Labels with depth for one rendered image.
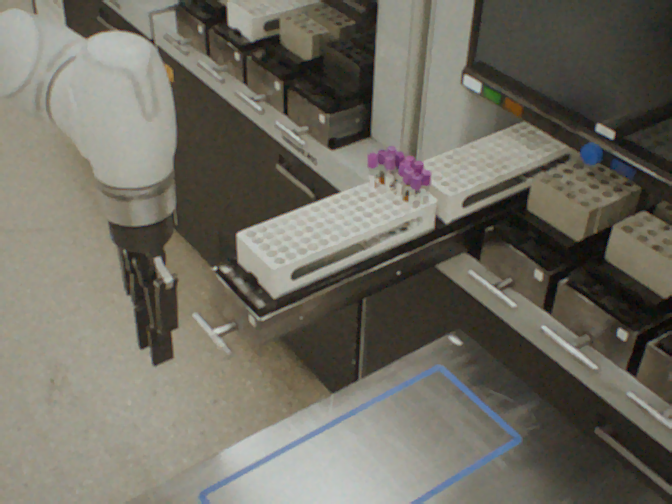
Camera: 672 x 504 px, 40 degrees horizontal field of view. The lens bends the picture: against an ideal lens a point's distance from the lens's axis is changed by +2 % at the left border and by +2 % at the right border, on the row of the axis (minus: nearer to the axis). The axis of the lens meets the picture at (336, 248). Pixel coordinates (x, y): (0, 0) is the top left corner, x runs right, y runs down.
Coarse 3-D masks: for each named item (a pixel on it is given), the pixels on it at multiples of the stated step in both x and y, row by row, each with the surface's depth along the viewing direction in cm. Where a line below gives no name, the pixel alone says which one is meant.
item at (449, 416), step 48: (384, 384) 112; (432, 384) 112; (480, 384) 112; (288, 432) 105; (336, 432) 105; (384, 432) 106; (432, 432) 106; (480, 432) 106; (528, 432) 106; (576, 432) 107; (192, 480) 100; (240, 480) 100; (288, 480) 100; (336, 480) 100; (384, 480) 100; (432, 480) 101; (480, 480) 101; (528, 480) 101; (576, 480) 101; (624, 480) 102
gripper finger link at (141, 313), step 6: (144, 306) 120; (138, 312) 120; (144, 312) 120; (138, 318) 120; (144, 318) 121; (138, 324) 121; (144, 324) 122; (138, 330) 121; (144, 330) 122; (138, 336) 122; (144, 336) 123; (138, 342) 123; (144, 342) 123
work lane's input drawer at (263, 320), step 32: (448, 224) 139; (480, 224) 142; (384, 256) 133; (416, 256) 136; (448, 256) 141; (224, 288) 129; (256, 288) 126; (320, 288) 128; (352, 288) 131; (384, 288) 136; (192, 320) 131; (256, 320) 123; (288, 320) 126; (224, 352) 125; (256, 352) 127
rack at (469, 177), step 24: (480, 144) 150; (504, 144) 149; (528, 144) 149; (552, 144) 149; (432, 168) 143; (456, 168) 143; (480, 168) 144; (504, 168) 145; (528, 168) 145; (552, 168) 150; (432, 192) 140; (456, 192) 138; (480, 192) 148; (504, 192) 145; (456, 216) 140
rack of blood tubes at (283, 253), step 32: (352, 192) 138; (384, 192) 138; (288, 224) 130; (320, 224) 131; (352, 224) 131; (384, 224) 131; (256, 256) 124; (288, 256) 125; (320, 256) 126; (352, 256) 130; (288, 288) 125
